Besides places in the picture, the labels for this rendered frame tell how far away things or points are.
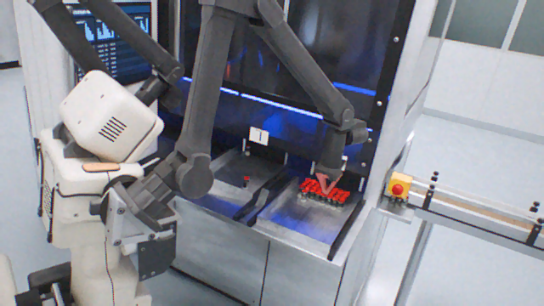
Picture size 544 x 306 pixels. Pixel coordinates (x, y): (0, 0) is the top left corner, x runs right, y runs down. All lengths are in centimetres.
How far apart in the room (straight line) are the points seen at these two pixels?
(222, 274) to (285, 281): 37
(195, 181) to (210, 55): 26
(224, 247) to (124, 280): 96
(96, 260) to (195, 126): 47
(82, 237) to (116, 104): 34
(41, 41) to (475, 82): 539
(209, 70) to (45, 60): 78
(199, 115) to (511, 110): 557
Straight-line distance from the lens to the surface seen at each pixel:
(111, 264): 115
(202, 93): 81
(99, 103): 91
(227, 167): 166
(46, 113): 156
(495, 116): 617
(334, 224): 142
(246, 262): 201
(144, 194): 84
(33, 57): 152
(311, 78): 95
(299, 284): 192
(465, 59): 602
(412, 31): 138
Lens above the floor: 167
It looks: 25 degrees down
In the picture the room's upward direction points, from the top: 8 degrees clockwise
